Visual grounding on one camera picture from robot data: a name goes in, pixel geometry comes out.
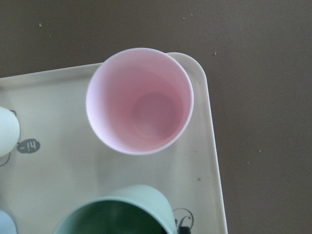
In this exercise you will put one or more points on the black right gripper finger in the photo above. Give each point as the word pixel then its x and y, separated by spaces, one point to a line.
pixel 183 230

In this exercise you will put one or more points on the green plastic cup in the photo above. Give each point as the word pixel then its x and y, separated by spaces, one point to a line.
pixel 136 209

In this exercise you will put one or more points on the pink plastic cup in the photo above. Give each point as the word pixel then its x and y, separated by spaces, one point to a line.
pixel 139 101

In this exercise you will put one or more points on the blue plastic cup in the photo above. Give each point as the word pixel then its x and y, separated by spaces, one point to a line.
pixel 7 225

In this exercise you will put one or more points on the cream plastic cup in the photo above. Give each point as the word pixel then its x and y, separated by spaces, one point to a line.
pixel 9 131

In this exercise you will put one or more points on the beige rabbit tray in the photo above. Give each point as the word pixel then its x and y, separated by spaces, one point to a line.
pixel 60 164

